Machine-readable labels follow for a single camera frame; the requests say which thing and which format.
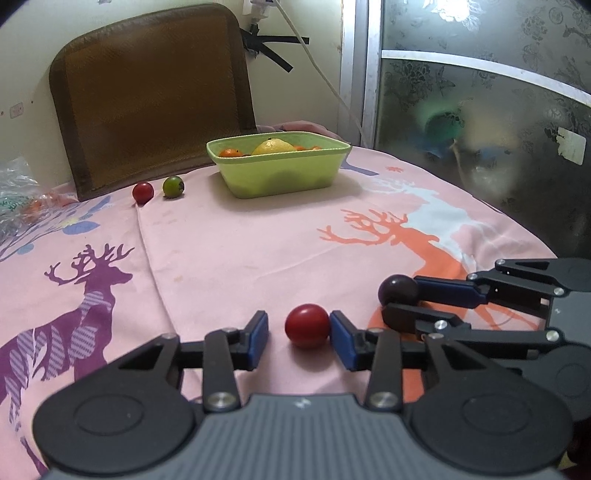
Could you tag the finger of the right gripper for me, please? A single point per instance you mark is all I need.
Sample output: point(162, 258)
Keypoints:
point(461, 290)
point(495, 344)

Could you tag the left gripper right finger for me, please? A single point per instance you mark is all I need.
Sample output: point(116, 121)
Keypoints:
point(464, 411)

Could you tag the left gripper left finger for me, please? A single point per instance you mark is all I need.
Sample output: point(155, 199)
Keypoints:
point(136, 414)

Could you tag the dark purple cherry tomato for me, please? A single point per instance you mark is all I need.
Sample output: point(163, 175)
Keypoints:
point(399, 289)

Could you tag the red cherry tomato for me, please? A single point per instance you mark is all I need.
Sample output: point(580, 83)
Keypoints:
point(307, 326)
point(142, 193)

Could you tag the green cherry tomato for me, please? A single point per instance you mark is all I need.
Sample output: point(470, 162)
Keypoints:
point(173, 187)

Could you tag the pink deer print bedsheet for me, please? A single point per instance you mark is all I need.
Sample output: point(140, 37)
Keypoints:
point(96, 279)

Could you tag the frosted glass sliding door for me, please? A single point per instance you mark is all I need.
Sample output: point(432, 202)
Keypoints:
point(492, 96)

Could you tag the green plastic basket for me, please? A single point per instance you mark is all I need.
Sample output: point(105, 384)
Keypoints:
point(314, 165)

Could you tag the yellow lemon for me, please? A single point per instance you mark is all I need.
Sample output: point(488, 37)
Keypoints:
point(273, 145)

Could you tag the clear plastic bag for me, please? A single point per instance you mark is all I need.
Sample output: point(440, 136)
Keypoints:
point(25, 204)

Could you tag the orange fruit in basket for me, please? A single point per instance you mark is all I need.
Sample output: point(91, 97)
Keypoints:
point(230, 153)

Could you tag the brown woven seat cushion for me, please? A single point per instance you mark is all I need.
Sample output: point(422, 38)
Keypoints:
point(139, 99)

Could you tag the white power strip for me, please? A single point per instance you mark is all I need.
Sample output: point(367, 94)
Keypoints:
point(257, 10)

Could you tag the white wall socket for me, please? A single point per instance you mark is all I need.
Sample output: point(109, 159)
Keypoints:
point(16, 110)

